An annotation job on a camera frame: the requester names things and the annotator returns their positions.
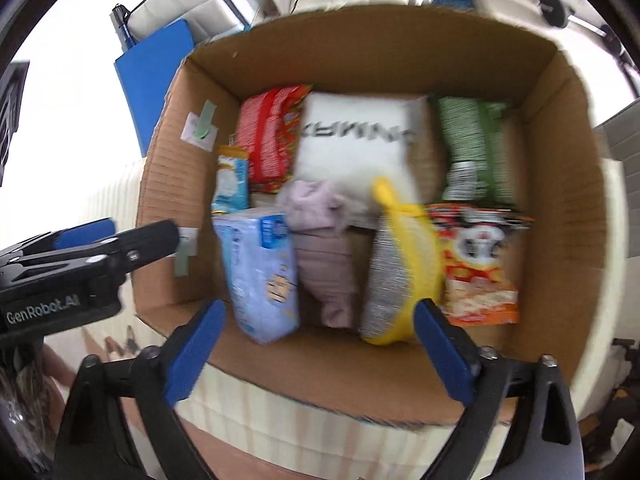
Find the cardboard box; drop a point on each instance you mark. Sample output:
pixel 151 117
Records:
pixel 350 375

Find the small barbell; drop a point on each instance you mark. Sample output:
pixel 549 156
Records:
pixel 552 7

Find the blue snack packet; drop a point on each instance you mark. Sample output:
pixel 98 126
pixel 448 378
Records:
pixel 231 180

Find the white plastic package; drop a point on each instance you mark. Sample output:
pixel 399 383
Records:
pixel 350 155

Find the blue board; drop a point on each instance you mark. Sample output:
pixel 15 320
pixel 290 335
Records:
pixel 150 75

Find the striped cat table mat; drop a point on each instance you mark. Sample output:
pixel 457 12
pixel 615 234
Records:
pixel 300 440

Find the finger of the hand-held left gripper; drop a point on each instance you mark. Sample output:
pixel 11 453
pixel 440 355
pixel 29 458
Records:
pixel 145 245
pixel 80 234

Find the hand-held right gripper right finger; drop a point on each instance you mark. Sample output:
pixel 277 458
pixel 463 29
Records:
pixel 445 352

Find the light blue tissue packet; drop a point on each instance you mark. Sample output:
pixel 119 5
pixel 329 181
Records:
pixel 260 275

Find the yellow mesh bag of scrubbers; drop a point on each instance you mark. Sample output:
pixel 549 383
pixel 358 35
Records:
pixel 415 260

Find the red snack packet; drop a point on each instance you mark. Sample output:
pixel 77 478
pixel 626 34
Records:
pixel 267 140

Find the orange snack packet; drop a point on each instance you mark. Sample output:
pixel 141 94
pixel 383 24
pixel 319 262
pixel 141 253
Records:
pixel 480 270

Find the grey sock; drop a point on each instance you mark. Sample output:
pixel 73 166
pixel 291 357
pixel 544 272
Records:
pixel 325 270

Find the green snack packet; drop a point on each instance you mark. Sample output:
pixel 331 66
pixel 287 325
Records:
pixel 472 150

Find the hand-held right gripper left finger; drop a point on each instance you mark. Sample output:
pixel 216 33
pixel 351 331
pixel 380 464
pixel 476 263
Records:
pixel 195 352

